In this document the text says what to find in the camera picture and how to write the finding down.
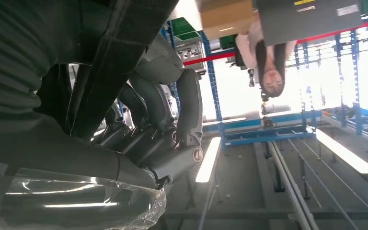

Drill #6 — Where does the ceiling light strip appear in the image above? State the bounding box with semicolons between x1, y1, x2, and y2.
195;136;222;184
315;128;368;177

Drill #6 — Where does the red barrier tape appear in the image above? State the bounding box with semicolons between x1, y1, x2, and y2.
183;17;368;66

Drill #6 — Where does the brown cardboard box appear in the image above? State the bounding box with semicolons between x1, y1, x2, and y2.
200;0;258;40

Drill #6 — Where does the person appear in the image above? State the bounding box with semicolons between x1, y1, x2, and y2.
234;12;297;99

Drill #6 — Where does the grey ceiling pipe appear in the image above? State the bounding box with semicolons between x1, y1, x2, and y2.
268;141;320;230

